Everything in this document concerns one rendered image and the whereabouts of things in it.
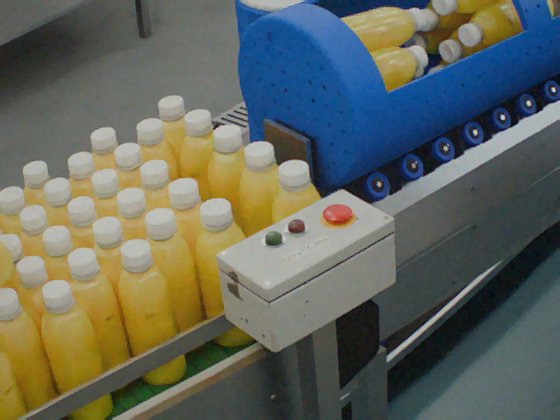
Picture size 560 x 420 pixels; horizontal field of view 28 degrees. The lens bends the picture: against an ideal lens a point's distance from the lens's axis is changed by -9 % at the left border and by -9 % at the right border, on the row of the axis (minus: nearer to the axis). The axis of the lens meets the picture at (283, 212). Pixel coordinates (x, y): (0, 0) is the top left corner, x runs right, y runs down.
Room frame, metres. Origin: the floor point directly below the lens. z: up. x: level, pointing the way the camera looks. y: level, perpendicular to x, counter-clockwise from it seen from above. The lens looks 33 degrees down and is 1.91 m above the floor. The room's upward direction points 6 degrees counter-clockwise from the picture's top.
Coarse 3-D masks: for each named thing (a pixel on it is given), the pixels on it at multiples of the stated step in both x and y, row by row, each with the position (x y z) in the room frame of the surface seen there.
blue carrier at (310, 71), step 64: (320, 0) 1.70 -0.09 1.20; (384, 0) 1.86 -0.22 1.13; (512, 0) 1.72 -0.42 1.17; (256, 64) 1.63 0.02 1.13; (320, 64) 1.51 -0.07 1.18; (512, 64) 1.66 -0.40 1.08; (256, 128) 1.65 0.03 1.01; (320, 128) 1.52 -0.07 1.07; (384, 128) 1.48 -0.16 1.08; (448, 128) 1.60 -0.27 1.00
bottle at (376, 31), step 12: (372, 12) 1.67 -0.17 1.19; (384, 12) 1.67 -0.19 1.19; (396, 12) 1.68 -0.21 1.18; (408, 12) 1.71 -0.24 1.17; (348, 24) 1.62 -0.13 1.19; (360, 24) 1.63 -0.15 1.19; (372, 24) 1.64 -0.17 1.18; (384, 24) 1.65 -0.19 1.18; (396, 24) 1.66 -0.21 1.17; (408, 24) 1.67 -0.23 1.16; (360, 36) 1.61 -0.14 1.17; (372, 36) 1.62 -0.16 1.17; (384, 36) 1.63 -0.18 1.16; (396, 36) 1.65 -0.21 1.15; (408, 36) 1.67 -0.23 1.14; (372, 48) 1.62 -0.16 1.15
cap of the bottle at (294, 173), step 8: (296, 160) 1.37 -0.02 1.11; (280, 168) 1.36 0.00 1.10; (288, 168) 1.35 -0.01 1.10; (296, 168) 1.35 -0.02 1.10; (304, 168) 1.35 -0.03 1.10; (280, 176) 1.35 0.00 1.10; (288, 176) 1.34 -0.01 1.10; (296, 176) 1.34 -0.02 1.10; (304, 176) 1.34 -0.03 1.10; (288, 184) 1.34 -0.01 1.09; (296, 184) 1.34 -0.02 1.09
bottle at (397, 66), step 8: (384, 48) 1.61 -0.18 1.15; (392, 48) 1.62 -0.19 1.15; (400, 48) 1.62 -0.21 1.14; (376, 56) 1.59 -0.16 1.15; (384, 56) 1.59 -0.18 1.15; (392, 56) 1.59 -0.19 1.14; (400, 56) 1.60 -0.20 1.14; (408, 56) 1.61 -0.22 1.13; (416, 56) 1.62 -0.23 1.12; (376, 64) 1.57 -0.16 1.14; (384, 64) 1.58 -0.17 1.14; (392, 64) 1.58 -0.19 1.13; (400, 64) 1.59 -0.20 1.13; (408, 64) 1.60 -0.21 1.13; (416, 64) 1.62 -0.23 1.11; (384, 72) 1.56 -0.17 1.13; (392, 72) 1.57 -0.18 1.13; (400, 72) 1.58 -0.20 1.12; (408, 72) 1.59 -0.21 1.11; (384, 80) 1.56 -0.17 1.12; (392, 80) 1.57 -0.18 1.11; (400, 80) 1.58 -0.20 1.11; (408, 80) 1.59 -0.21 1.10; (392, 88) 1.57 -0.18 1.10
